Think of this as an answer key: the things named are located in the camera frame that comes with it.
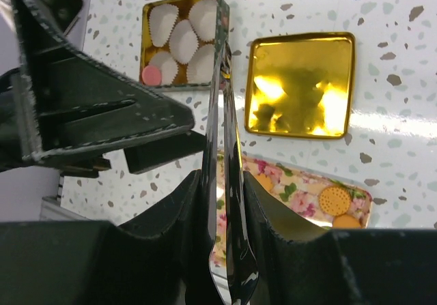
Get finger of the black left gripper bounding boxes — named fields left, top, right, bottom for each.
left=124, top=130, right=206, bottom=174

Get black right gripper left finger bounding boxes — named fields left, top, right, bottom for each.
left=1, top=170, right=201, bottom=304

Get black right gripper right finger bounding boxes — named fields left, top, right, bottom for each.
left=244, top=173, right=436, bottom=304

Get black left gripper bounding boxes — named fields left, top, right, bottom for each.
left=1, top=0, right=195, bottom=178

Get tan dotted round cookie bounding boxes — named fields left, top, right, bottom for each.
left=318, top=186, right=352, bottom=216

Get silver metal tongs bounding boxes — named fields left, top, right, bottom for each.
left=186, top=42, right=259, bottom=304

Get pink round cookie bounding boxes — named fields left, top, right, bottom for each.
left=141, top=65, right=162, bottom=86

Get orange round cookie right edge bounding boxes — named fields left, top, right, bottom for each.
left=333, top=214, right=362, bottom=229

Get floral serving tray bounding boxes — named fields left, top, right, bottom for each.
left=210, top=151, right=373, bottom=278

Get white paper cup bottom left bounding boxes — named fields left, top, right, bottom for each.
left=149, top=51, right=179, bottom=85

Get white paper cup bottom right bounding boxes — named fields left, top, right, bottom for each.
left=186, top=44, right=214, bottom=84

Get orange round cookie top right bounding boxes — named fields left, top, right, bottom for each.
left=255, top=173, right=274, bottom=192

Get white paper cup centre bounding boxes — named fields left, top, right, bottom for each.
left=169, top=20, right=198, bottom=64

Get floral cookie tin box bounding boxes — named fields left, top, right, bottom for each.
left=139, top=0, right=229, bottom=91

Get white paper cup top right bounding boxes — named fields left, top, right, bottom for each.
left=188, top=0, right=217, bottom=42

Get gold tin lid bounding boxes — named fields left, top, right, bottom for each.
left=244, top=31, right=356, bottom=139

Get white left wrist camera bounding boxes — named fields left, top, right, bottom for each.
left=42, top=0, right=83, bottom=35

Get aluminium front rail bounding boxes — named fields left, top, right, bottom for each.
left=40, top=175, right=83, bottom=221

